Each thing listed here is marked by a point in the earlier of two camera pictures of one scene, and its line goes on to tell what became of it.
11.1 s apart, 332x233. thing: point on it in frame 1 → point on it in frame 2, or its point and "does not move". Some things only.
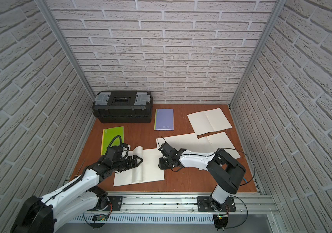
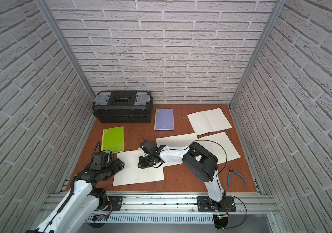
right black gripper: x=161 y=165 → x=142 y=165
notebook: x=148 y=170 does not move
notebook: x=111 y=137 does not move
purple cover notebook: x=164 y=120 does not move
